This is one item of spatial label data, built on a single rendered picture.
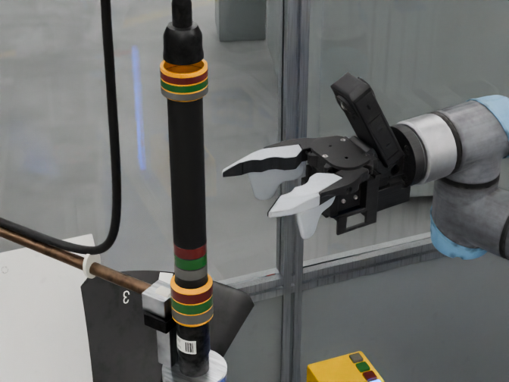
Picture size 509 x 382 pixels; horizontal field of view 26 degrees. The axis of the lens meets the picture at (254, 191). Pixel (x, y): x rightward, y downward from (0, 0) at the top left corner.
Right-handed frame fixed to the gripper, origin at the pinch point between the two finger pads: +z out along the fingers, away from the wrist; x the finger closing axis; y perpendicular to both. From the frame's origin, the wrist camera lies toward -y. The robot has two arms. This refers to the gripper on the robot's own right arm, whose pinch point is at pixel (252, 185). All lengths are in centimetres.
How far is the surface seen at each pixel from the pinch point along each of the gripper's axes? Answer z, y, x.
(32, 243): 18.6, 10.6, 16.9
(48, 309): 12, 35, 36
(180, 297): 10.5, 8.2, -3.5
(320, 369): -29, 57, 27
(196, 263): 8.9, 4.3, -4.0
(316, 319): -50, 77, 59
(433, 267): -76, 71, 55
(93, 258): 14.4, 9.9, 9.6
